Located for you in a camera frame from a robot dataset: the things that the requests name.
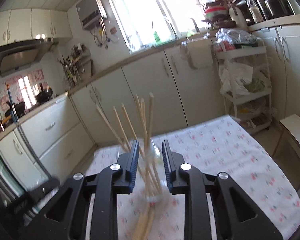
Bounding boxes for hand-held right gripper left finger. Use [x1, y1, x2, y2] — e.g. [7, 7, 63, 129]
[22, 139, 140, 240]

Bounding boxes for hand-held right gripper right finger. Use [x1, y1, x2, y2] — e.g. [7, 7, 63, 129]
[162, 139, 284, 240]

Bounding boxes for clear glass jar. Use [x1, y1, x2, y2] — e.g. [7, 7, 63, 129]
[136, 140, 167, 205]

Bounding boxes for bundle of wooden chopsticks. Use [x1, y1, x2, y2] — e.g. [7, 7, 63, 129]
[96, 92, 165, 240]

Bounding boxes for cherry print tablecloth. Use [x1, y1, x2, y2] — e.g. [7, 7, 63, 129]
[85, 115, 300, 240]

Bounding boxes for white four-door base cabinet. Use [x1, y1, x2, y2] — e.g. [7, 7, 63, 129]
[69, 37, 227, 145]

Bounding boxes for white two-drawer cabinet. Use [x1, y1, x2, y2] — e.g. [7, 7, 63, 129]
[0, 92, 95, 180]

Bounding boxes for white plastic bag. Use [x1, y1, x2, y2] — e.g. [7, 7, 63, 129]
[219, 60, 272, 97]

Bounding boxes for white hanging bin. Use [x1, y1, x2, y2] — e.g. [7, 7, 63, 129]
[181, 39, 214, 69]

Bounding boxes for gas stove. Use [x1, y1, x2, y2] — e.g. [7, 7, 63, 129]
[5, 94, 65, 120]

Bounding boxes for chrome arched faucet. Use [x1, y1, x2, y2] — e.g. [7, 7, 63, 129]
[151, 17, 178, 40]

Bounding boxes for white stool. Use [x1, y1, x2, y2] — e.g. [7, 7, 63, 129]
[272, 114, 300, 173]

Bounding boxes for white trolley cart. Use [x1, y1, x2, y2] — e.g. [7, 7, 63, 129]
[214, 46, 273, 133]

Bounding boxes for dark angular tap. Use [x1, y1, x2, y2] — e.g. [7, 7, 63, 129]
[189, 17, 200, 33]

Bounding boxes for clear bag of groceries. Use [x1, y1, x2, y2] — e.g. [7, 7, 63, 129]
[214, 27, 259, 52]

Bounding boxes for kitchen window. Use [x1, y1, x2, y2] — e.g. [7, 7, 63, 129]
[104, 0, 215, 54]

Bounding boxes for steel range hood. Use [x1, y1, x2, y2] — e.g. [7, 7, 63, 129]
[0, 38, 59, 78]

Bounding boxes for stack of pots and bowls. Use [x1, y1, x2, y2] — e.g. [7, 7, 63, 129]
[201, 0, 237, 29]

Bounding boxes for white electric kettle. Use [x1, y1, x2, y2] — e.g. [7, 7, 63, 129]
[229, 4, 248, 30]

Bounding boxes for cooking oil bottle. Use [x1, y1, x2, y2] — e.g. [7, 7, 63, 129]
[245, 0, 264, 23]

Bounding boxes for beige kitchen countertop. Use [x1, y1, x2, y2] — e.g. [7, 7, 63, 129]
[0, 14, 300, 145]

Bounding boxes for black kettle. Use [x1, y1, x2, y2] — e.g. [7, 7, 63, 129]
[264, 0, 294, 19]

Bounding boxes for black wok with long handle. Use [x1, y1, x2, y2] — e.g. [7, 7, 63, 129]
[35, 82, 54, 103]

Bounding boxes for wall utensil rack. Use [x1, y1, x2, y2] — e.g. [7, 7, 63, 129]
[57, 44, 93, 89]

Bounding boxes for mop with blue handle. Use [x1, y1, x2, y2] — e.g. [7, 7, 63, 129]
[6, 85, 53, 180]

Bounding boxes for black wok with wooden handle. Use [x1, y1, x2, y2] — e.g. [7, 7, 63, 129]
[5, 101, 26, 119]

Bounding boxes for water heater hoses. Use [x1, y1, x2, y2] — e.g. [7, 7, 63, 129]
[90, 21, 119, 49]

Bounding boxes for pink wall sticker sheet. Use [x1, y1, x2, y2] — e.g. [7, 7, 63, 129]
[0, 69, 47, 110]

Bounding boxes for grey wall water heater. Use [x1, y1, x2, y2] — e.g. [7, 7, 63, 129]
[76, 0, 108, 30]

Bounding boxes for white wall cabinet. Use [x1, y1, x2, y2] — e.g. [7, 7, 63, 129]
[0, 8, 73, 50]

